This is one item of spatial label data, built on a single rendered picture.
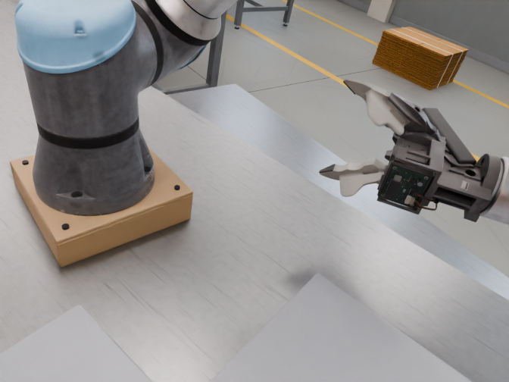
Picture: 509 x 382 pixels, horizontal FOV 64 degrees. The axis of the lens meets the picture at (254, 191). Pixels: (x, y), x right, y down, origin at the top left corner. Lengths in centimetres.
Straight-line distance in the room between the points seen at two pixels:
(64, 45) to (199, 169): 33
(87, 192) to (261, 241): 24
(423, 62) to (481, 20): 163
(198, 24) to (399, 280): 43
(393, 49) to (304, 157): 345
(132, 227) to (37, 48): 23
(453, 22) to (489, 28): 42
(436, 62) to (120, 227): 368
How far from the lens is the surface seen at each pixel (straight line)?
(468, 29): 564
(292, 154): 78
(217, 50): 245
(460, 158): 55
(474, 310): 65
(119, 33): 46
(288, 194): 68
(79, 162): 51
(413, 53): 411
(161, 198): 55
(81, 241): 52
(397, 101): 52
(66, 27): 44
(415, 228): 72
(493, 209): 54
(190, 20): 53
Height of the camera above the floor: 124
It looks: 37 degrees down
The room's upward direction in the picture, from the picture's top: 13 degrees clockwise
